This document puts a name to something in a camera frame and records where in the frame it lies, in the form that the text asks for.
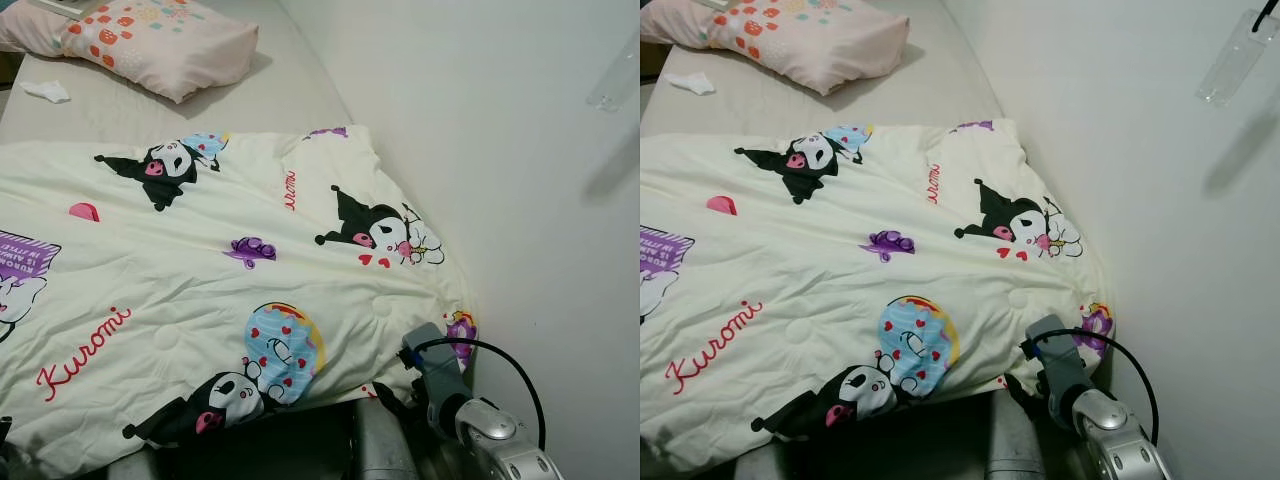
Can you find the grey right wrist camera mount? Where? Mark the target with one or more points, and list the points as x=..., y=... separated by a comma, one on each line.
x=1060, y=365
x=435, y=375

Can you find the cream Kuromi print comforter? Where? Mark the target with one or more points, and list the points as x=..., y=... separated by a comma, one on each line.
x=840, y=270
x=200, y=280

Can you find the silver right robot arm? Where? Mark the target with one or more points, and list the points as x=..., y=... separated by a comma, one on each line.
x=1120, y=440
x=500, y=440

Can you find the pink dotted pillow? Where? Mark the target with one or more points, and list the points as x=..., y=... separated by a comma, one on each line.
x=170, y=50
x=820, y=45

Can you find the beige sheeted bed mattress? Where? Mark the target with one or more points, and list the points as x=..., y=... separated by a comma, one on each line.
x=250, y=105
x=900, y=100

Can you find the grey right robot leg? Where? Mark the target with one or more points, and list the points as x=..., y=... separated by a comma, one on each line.
x=1015, y=445
x=385, y=450

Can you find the small white cloth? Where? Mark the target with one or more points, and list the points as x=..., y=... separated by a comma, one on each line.
x=45, y=92
x=690, y=84

